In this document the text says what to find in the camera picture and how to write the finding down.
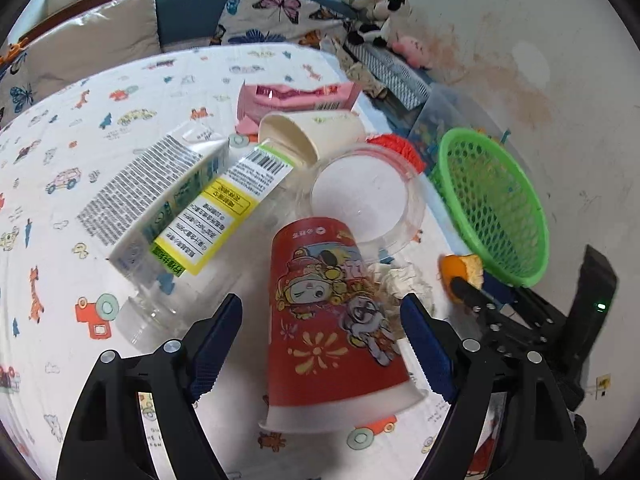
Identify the white cartoon printed blanket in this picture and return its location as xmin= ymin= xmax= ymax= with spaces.
xmin=0 ymin=42 xmax=501 ymax=480

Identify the beige pillow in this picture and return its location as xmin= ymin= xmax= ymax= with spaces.
xmin=27 ymin=0 xmax=162 ymax=92

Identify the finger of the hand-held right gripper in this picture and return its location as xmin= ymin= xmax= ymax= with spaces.
xmin=447 ymin=277 xmax=531 ymax=343
xmin=482 ymin=272 xmax=568 ymax=335

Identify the clear plastic storage box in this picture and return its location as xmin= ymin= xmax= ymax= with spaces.
xmin=407 ymin=85 xmax=511 ymax=161

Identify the green plastic mesh basket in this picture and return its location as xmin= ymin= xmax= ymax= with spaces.
xmin=430 ymin=126 xmax=551 ymax=288

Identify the crumpled white tissue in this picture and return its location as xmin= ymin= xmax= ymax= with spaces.
xmin=372 ymin=260 xmax=436 ymax=311

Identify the red cartoon paper cup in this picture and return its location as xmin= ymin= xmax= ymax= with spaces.
xmin=257 ymin=216 xmax=429 ymax=433

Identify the white milk carton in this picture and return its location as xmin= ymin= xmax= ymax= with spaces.
xmin=76 ymin=127 xmax=231 ymax=278

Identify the pink plush toy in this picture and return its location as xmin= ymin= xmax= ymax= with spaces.
xmin=392 ymin=35 xmax=436 ymax=68

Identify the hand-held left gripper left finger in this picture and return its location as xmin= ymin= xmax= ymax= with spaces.
xmin=56 ymin=292 xmax=244 ymax=480

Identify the blue padded bench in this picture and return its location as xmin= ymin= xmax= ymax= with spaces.
xmin=152 ymin=0 xmax=346 ymax=53

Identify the blue white patterned cloth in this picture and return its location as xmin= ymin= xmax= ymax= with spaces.
xmin=345 ymin=40 xmax=433 ymax=110

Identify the red mesh scrubber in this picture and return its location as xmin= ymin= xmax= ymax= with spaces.
xmin=367 ymin=132 xmax=427 ymax=176

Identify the clear plastic cup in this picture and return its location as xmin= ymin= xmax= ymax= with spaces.
xmin=309 ymin=142 xmax=427 ymax=261

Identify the pink packet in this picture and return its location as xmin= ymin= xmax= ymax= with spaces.
xmin=235 ymin=81 xmax=361 ymax=136

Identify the white paper cup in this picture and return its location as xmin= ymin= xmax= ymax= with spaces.
xmin=257 ymin=110 xmax=368 ymax=168

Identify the clear bottle with yellow label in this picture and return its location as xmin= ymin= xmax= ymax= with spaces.
xmin=117 ymin=142 xmax=301 ymax=348

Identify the butterfly print pillow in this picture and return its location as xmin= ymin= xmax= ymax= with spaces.
xmin=0 ymin=42 xmax=40 ymax=128
xmin=210 ymin=0 xmax=356 ymax=51

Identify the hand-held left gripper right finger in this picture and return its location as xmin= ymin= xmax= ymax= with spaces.
xmin=399 ymin=292 xmax=586 ymax=480

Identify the beige patterned cloth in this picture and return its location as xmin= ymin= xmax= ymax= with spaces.
xmin=340 ymin=42 xmax=391 ymax=101

